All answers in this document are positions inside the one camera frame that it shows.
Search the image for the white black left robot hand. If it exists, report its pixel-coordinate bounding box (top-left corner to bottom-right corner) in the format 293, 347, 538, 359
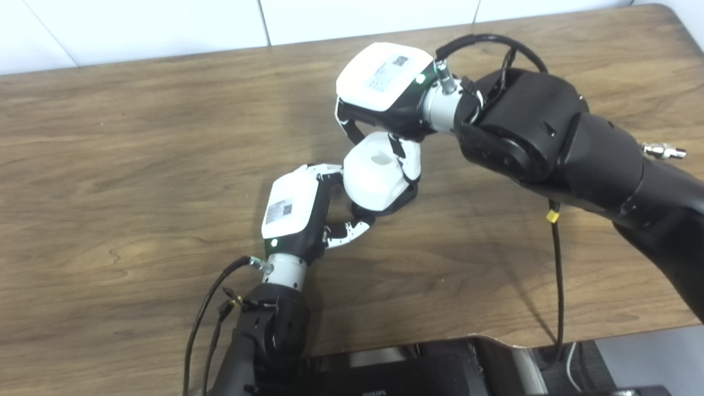
262, 163, 377, 265

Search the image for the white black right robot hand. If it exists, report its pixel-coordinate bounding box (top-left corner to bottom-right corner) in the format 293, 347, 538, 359
334, 42, 441, 185

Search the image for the round white piece with holes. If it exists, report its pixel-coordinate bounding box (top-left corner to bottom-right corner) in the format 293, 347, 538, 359
343, 131, 413, 212

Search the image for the black holder part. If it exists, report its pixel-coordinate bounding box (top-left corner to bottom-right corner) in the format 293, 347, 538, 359
350, 183, 420, 217

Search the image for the dark robot torso edge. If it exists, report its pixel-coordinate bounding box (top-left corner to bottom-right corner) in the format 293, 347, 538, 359
300, 337, 551, 396

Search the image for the silver connector plug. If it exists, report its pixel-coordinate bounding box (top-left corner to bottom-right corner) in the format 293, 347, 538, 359
641, 142, 688, 160

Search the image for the thick black right wrist cable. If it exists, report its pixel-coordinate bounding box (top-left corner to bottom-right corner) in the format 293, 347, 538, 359
434, 34, 549, 97

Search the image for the thick black wrist cable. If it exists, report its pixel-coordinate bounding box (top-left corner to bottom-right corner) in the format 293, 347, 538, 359
181, 256, 273, 396
434, 34, 549, 97

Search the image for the thin black wire yellow tag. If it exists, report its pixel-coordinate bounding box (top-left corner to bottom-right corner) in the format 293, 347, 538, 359
202, 289, 245, 396

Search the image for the thick black left wrist cable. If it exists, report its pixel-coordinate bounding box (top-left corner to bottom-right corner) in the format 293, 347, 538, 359
181, 256, 273, 396

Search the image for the long black hanging cable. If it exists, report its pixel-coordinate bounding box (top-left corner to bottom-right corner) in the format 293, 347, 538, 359
542, 201, 567, 364

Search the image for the thin white floor cable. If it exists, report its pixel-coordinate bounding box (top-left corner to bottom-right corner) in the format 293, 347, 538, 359
564, 342, 582, 396

